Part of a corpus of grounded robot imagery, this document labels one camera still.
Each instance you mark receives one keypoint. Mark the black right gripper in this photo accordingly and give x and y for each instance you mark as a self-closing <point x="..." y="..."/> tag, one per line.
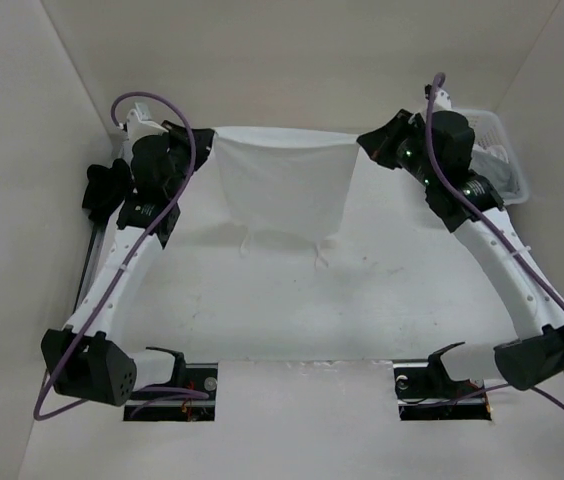
<point x="382" y="140"/>

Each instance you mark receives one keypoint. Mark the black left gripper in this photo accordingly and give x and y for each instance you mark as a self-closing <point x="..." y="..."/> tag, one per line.
<point x="178" y="135"/>

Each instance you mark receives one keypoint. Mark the white tank top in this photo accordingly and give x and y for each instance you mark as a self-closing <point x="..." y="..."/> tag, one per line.
<point x="286" y="180"/>

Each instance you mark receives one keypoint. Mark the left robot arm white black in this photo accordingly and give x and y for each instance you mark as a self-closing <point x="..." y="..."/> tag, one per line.
<point x="84" y="359"/>

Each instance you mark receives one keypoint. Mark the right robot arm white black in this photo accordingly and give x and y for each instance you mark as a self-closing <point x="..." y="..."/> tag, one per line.
<point x="475" y="214"/>

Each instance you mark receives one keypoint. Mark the grey tank top in basket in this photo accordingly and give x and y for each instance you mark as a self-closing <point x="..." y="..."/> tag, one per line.
<point x="498" y="172"/>

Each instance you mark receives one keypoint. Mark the black crumpled garment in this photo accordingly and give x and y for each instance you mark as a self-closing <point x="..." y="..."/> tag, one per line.
<point x="106" y="190"/>

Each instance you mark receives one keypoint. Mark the white plastic laundry basket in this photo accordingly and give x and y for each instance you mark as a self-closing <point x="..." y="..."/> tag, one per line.
<point x="489" y="130"/>

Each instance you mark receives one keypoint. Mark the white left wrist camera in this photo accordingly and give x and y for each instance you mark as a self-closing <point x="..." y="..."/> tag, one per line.
<point x="139" y="123"/>

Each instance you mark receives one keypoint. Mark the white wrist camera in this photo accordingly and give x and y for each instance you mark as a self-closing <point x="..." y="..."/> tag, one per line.
<point x="441" y="99"/>
<point x="139" y="123"/>

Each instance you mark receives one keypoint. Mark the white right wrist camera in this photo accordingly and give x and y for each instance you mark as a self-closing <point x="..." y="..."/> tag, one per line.
<point x="441" y="99"/>

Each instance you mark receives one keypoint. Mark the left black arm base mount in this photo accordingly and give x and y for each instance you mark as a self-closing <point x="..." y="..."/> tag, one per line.
<point x="188" y="396"/>

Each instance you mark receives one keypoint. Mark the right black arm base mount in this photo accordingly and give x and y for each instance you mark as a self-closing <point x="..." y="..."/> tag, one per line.
<point x="425" y="391"/>

